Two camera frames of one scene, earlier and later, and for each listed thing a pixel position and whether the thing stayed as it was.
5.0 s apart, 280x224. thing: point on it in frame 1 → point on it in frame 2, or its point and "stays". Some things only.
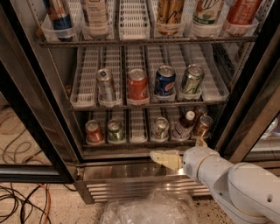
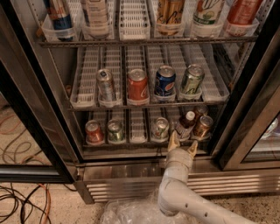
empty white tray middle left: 84,91 stays
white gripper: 192,163 → 180,156
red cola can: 137,90 stays
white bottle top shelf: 96,13 stays
